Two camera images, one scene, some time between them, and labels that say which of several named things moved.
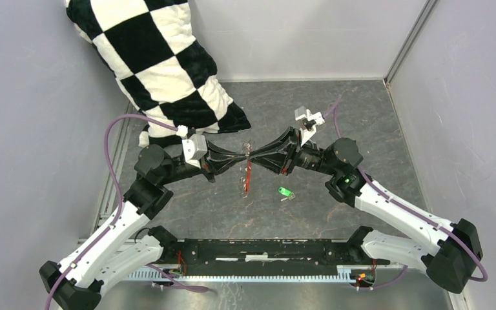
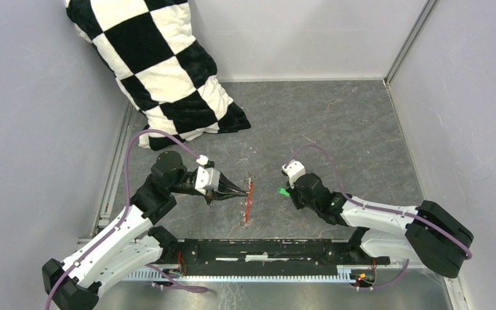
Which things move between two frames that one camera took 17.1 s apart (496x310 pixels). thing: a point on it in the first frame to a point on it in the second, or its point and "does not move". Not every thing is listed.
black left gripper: [221, 157] to [227, 190]
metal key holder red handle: [246, 169] to [249, 201]
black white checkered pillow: [150, 48] does not move
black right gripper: [280, 162] to [292, 193]
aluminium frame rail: [166, 274] does not move
